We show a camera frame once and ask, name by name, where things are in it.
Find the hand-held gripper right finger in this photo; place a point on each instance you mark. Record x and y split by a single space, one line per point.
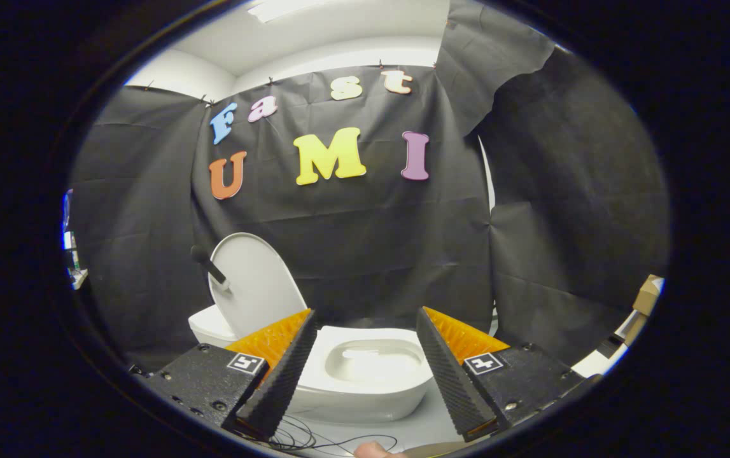
454 381

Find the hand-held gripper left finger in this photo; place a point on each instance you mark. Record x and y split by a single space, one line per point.
279 381

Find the white toilet lid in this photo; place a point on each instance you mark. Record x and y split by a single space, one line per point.
256 286

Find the white toilet body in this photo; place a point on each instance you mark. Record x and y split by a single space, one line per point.
364 395

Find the white flat board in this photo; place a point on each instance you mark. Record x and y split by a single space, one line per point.
596 366

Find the black backdrop cloth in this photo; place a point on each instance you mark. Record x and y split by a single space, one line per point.
364 235

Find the small brown cardboard box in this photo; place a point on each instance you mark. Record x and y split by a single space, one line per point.
634 329

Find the ceiling light panel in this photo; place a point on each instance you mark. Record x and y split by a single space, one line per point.
288 9

